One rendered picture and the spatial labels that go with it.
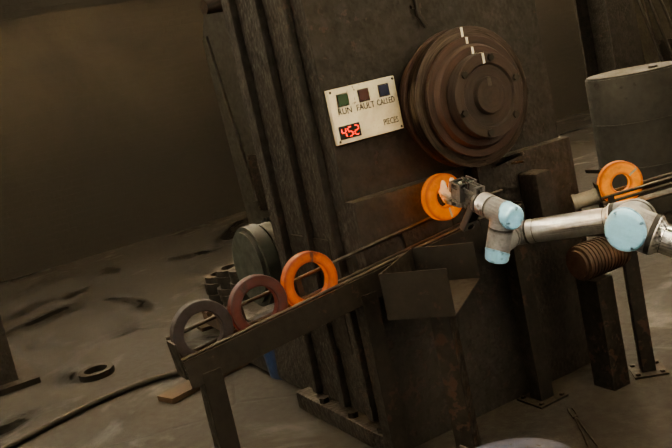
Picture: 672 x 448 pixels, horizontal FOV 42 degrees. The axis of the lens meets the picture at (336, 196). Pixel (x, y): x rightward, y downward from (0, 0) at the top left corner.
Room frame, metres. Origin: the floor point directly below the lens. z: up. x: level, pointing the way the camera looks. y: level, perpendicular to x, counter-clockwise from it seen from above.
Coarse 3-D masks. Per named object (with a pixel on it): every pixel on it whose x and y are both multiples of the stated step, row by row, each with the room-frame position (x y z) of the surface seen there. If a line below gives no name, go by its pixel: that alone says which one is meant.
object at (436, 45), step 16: (448, 32) 2.87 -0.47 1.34; (464, 32) 2.90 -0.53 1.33; (480, 32) 2.93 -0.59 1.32; (432, 48) 2.84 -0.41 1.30; (416, 64) 2.86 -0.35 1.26; (416, 80) 2.80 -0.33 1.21; (416, 96) 2.79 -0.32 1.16; (416, 112) 2.79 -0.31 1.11; (416, 128) 2.84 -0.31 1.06; (432, 128) 2.81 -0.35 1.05; (432, 144) 2.80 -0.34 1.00; (512, 144) 2.96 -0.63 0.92; (448, 160) 2.83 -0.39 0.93; (464, 160) 2.86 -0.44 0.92; (480, 160) 2.89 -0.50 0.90; (496, 160) 2.92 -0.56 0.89
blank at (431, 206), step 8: (432, 176) 2.79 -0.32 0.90; (440, 176) 2.79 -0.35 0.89; (448, 176) 2.80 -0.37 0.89; (424, 184) 2.78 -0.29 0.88; (432, 184) 2.77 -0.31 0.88; (440, 184) 2.78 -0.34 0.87; (424, 192) 2.76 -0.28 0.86; (432, 192) 2.76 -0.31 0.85; (424, 200) 2.76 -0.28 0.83; (432, 200) 2.76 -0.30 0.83; (424, 208) 2.77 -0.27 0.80; (432, 208) 2.75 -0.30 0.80; (440, 208) 2.77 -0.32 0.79; (448, 208) 2.78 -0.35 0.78; (456, 208) 2.80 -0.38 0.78; (432, 216) 2.77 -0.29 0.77; (440, 216) 2.76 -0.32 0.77; (448, 216) 2.78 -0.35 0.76
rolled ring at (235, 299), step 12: (252, 276) 2.50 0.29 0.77; (264, 276) 2.51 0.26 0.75; (240, 288) 2.47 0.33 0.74; (276, 288) 2.52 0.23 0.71; (228, 300) 2.48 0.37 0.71; (240, 300) 2.47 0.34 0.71; (276, 300) 2.53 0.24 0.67; (240, 312) 2.46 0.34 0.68; (276, 312) 2.52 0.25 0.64; (240, 324) 2.46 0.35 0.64
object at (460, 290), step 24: (408, 264) 2.57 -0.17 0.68; (432, 264) 2.58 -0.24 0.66; (456, 264) 2.55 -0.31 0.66; (384, 288) 2.38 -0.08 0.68; (408, 288) 2.34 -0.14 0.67; (432, 288) 2.31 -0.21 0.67; (456, 288) 2.48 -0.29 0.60; (408, 312) 2.35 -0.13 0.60; (432, 312) 2.32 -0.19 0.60; (456, 312) 2.30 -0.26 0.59; (456, 336) 2.46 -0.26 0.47; (456, 360) 2.43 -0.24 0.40; (456, 384) 2.44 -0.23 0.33; (456, 408) 2.45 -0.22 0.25; (456, 432) 2.45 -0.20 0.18
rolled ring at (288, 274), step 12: (300, 252) 2.60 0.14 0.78; (312, 252) 2.59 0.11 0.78; (288, 264) 2.57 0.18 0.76; (300, 264) 2.57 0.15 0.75; (324, 264) 2.61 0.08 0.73; (288, 276) 2.55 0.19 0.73; (324, 276) 2.64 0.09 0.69; (336, 276) 2.62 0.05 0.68; (288, 288) 2.55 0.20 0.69; (324, 288) 2.62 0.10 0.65; (288, 300) 2.55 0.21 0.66; (300, 300) 2.56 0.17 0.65
